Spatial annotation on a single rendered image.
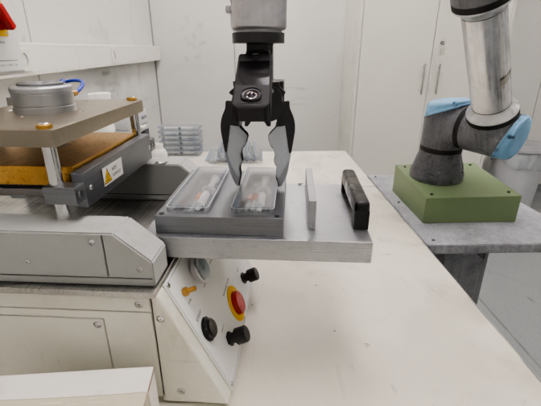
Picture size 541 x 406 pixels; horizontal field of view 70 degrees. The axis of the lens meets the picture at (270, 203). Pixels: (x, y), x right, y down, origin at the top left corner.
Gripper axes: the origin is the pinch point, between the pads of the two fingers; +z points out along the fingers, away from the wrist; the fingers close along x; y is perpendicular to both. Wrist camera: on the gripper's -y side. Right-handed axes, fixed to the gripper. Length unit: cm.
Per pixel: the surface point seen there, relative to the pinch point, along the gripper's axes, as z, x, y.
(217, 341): 20.5, 5.0, -11.1
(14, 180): -2.5, 29.7, -10.4
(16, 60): -16.4, 43.1, 13.8
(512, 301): 99, -118, 117
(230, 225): 3.1, 2.7, -10.0
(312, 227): 4.2, -7.9, -7.5
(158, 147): 11, 40, 70
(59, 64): -14, 81, 90
